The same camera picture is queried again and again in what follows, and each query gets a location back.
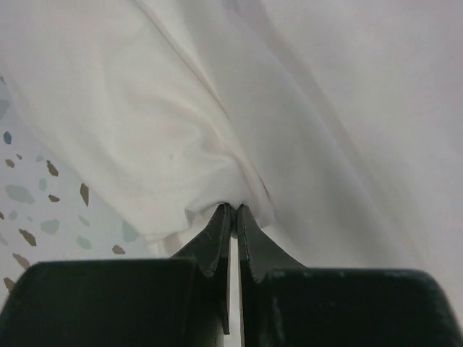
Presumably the white t shirt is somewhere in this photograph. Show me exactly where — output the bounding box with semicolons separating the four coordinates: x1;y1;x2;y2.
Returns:
0;0;463;270

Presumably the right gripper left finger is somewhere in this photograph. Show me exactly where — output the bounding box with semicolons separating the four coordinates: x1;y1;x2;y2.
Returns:
1;205;232;346

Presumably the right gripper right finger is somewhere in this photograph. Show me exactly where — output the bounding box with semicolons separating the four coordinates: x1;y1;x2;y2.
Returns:
236;205;462;346

